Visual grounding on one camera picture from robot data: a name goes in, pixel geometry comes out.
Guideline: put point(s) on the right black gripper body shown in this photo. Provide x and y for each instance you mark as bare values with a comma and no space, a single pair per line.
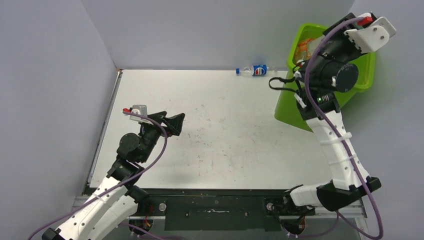
337,46

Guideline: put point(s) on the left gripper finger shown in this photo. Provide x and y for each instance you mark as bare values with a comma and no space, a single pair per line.
158,115
174,124

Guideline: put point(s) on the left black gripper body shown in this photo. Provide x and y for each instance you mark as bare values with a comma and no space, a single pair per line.
150,134

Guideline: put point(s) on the orange bottle white cap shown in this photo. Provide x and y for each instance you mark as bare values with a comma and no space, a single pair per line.
305,48

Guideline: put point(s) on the pepsi bottle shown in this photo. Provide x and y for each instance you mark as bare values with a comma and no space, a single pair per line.
258,70

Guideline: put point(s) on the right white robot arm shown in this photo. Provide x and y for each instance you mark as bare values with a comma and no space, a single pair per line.
319,73

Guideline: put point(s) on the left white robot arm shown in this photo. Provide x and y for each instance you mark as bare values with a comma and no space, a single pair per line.
117,196

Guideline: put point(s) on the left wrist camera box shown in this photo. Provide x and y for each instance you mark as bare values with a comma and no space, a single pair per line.
136,112

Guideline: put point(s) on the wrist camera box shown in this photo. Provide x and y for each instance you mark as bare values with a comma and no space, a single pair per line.
136,112
374,33

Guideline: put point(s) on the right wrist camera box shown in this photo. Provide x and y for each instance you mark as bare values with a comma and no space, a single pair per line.
374,33

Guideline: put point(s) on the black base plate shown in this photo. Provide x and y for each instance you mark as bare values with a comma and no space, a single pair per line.
218,210

